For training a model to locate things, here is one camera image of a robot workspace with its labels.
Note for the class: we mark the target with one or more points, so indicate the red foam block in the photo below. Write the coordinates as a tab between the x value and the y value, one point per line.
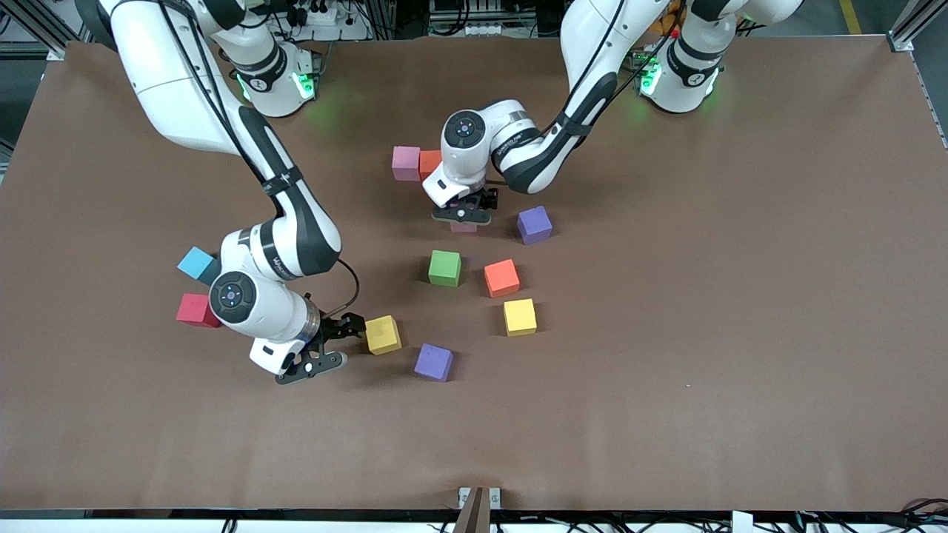
192	309

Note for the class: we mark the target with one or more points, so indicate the white power strip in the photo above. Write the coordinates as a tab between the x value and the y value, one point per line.
348	31

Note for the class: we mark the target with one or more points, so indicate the orange foam block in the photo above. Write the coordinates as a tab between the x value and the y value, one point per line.
501	277
428	163

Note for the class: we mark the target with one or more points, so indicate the brown table cover sheet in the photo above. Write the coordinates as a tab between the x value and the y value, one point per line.
666	370

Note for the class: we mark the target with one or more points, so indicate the green foam block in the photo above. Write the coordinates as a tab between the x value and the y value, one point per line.
444	268

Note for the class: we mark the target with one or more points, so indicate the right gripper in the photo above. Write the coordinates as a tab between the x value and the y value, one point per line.
331	329

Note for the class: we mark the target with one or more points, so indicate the orange packets pile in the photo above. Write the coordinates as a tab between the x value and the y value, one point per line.
672	16

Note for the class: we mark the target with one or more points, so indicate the aluminium frame profile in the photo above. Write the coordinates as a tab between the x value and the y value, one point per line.
907	33
33	22

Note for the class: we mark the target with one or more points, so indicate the purple foam block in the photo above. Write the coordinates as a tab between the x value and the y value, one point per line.
433	362
535	224

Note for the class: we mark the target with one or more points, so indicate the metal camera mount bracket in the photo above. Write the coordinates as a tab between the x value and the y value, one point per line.
479	511

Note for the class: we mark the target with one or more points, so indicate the small white box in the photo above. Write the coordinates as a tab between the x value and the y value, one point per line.
742	522

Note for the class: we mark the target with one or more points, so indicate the yellow foam block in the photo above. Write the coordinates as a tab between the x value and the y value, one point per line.
520	317
382	334

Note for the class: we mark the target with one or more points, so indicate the pink foam block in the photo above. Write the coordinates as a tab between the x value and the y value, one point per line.
464	227
406	163

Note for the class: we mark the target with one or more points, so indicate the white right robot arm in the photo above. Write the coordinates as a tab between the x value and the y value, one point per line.
170	89

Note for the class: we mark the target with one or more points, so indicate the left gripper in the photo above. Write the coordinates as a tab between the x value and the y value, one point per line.
486	198

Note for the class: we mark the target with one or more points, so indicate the metal equipment rack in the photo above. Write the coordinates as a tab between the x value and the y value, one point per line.
481	18

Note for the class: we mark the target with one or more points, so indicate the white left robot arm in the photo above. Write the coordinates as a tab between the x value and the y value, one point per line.
689	74

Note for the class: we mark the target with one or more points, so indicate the light blue foam block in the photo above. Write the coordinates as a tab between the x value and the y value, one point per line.
194	263

